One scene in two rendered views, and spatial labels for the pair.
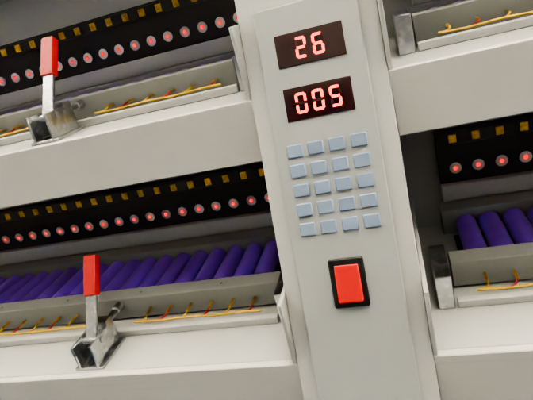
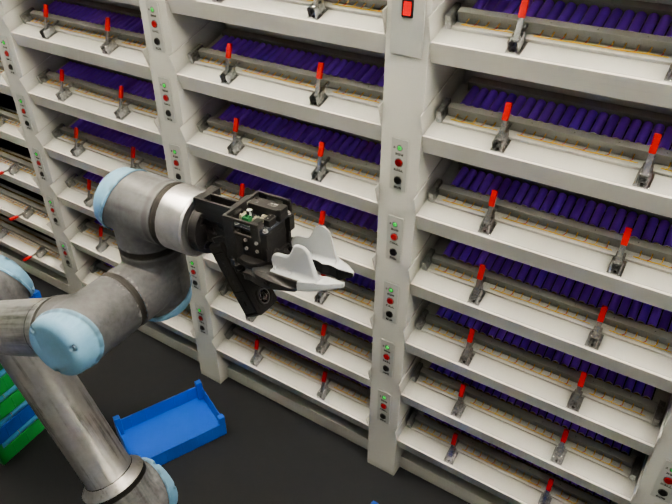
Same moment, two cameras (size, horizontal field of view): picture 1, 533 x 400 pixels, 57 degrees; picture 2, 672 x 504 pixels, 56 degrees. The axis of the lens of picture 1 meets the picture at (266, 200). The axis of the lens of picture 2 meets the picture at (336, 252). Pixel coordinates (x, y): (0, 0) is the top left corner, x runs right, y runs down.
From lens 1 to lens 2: 0.96 m
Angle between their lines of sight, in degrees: 35
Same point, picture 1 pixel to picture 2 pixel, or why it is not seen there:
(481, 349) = (444, 43)
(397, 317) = (420, 25)
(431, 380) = (426, 50)
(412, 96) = not seen: outside the picture
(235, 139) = not seen: outside the picture
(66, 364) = (303, 14)
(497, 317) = (459, 35)
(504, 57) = not seen: outside the picture
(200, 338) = (356, 17)
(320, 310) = (396, 16)
